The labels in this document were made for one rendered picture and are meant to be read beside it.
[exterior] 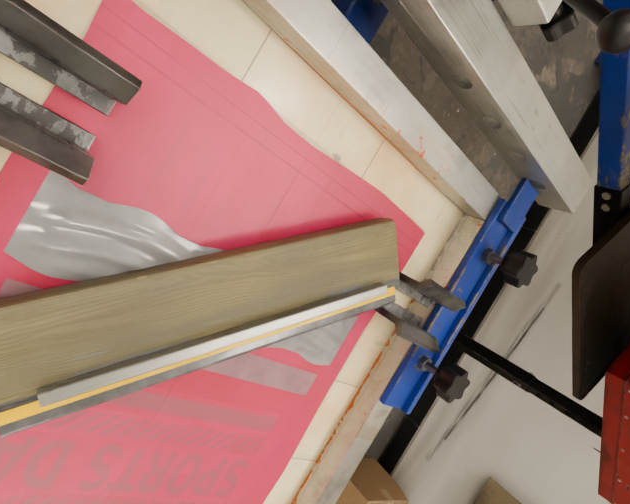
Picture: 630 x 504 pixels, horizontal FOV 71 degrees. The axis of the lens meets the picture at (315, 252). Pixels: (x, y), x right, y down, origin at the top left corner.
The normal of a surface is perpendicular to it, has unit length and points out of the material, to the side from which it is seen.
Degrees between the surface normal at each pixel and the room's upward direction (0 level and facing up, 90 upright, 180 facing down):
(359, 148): 0
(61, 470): 0
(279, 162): 0
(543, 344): 90
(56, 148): 45
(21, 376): 12
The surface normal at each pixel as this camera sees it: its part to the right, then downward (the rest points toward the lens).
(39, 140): 0.74, -0.37
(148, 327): 0.53, 0.14
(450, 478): -0.67, -0.39
